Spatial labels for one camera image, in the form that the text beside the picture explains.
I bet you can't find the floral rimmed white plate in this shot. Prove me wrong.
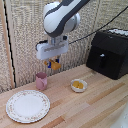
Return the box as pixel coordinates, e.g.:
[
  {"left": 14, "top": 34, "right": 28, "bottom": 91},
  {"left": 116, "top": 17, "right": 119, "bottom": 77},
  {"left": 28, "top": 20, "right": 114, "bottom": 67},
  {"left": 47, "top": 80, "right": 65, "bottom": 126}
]
[{"left": 5, "top": 89, "right": 52, "bottom": 125}]

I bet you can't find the orange bread slice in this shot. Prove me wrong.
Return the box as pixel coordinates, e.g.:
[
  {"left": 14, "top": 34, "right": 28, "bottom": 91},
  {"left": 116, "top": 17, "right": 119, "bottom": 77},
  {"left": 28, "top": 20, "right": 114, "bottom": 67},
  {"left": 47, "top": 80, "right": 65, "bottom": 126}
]
[{"left": 49, "top": 60, "right": 63, "bottom": 72}]

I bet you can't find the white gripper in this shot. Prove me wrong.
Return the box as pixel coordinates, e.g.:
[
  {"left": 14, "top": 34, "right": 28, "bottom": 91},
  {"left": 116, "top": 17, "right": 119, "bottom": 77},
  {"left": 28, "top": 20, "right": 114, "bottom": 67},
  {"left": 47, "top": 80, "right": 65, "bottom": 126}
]
[{"left": 35, "top": 39, "right": 70, "bottom": 70}]

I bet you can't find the pink cup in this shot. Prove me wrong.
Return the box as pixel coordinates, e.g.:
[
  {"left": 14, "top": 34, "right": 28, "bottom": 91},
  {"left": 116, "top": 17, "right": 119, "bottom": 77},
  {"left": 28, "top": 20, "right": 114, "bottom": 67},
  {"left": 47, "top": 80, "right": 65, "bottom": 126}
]
[{"left": 35, "top": 71, "right": 49, "bottom": 91}]

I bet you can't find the yellow bread stick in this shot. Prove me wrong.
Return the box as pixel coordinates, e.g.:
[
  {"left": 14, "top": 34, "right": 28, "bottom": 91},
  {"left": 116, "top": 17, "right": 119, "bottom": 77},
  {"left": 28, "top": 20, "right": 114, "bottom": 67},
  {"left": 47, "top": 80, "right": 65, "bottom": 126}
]
[
  {"left": 72, "top": 80, "right": 81, "bottom": 89},
  {"left": 77, "top": 81, "right": 85, "bottom": 90}
]

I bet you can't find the black cable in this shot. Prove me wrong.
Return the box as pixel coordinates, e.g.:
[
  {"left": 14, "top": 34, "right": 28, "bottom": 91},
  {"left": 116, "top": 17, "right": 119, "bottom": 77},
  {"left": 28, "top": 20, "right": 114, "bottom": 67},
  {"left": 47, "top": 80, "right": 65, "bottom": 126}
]
[{"left": 68, "top": 5, "right": 128, "bottom": 45}]

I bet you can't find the small white bowl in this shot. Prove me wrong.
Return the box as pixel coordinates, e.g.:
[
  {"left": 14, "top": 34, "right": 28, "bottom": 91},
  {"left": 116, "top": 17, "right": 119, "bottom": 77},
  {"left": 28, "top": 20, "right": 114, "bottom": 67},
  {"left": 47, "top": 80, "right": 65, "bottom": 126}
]
[{"left": 69, "top": 78, "right": 89, "bottom": 94}]

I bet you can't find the black toaster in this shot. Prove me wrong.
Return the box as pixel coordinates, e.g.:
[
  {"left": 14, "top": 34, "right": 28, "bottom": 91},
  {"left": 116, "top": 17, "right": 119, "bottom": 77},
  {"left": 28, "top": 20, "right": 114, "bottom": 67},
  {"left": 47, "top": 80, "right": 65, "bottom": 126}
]
[{"left": 85, "top": 28, "right": 128, "bottom": 81}]

